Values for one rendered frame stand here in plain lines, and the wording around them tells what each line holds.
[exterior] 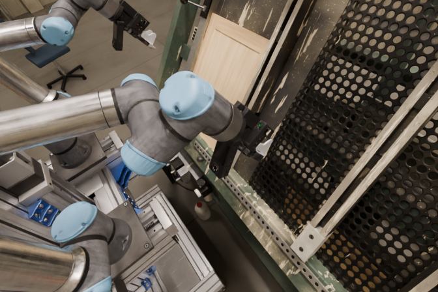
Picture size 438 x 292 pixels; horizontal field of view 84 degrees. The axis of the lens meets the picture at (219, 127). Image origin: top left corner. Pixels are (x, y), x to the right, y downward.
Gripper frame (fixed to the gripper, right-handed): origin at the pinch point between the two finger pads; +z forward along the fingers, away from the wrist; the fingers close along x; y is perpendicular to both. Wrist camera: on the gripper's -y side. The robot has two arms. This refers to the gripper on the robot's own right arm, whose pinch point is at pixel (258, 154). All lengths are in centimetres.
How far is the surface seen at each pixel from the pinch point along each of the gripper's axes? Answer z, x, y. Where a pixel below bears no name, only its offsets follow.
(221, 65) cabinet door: 24, 55, 18
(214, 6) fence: 14, 74, 38
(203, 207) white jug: 97, 52, -64
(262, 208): 36.9, 1.2, -18.0
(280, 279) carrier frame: 100, -14, -54
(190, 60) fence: 25, 76, 11
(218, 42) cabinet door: 20, 62, 26
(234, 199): 39.4, 13.7, -24.9
